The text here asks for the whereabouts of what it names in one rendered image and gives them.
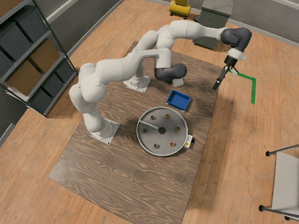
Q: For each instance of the blue rectangular tray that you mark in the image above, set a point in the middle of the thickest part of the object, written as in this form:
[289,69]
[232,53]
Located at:
[178,100]

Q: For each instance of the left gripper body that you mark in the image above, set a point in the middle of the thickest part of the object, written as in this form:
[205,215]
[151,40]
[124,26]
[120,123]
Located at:
[230,61]

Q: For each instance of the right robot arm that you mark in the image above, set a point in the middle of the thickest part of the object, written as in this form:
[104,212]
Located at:
[91,86]

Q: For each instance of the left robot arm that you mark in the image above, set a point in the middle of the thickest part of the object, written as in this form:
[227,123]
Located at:
[238,38]

